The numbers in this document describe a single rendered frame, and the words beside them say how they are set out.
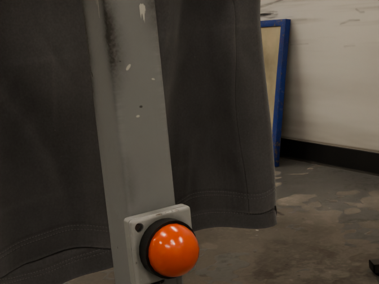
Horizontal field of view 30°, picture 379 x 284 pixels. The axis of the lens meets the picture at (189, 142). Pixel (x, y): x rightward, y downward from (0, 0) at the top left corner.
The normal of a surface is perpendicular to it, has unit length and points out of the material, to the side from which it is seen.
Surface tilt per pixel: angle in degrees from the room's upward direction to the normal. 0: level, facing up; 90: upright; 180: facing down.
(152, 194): 90
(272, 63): 79
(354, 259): 0
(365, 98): 90
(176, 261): 99
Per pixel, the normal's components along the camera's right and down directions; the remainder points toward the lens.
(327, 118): -0.84, 0.18
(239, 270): -0.09, -0.98
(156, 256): -0.55, 0.04
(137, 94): 0.53, 0.11
